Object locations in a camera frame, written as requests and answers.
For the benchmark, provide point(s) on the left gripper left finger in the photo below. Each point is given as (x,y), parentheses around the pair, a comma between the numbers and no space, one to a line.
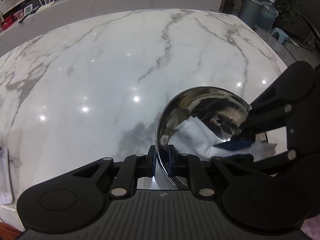
(150,162)

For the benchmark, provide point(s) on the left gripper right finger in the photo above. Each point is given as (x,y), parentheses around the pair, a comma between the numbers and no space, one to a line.
(177,163)

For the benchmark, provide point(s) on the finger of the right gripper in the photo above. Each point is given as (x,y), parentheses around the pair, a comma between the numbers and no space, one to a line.
(234,145)
(238,158)

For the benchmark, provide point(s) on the white paper towel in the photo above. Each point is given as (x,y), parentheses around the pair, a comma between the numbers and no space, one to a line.
(192,136)

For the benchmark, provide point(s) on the stainless steel bowl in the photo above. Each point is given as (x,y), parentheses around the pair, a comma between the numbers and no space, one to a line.
(220,110)

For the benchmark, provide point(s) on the light blue plastic stool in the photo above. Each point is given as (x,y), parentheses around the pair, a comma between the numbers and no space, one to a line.
(282,36)

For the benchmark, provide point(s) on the grey trash bin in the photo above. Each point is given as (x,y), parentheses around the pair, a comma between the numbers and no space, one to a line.
(249,12)

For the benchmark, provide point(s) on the blue water jug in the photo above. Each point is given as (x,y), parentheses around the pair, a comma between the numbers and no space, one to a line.
(267,15)

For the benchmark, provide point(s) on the white wifi router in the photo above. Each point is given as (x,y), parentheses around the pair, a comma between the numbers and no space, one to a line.
(44,4)

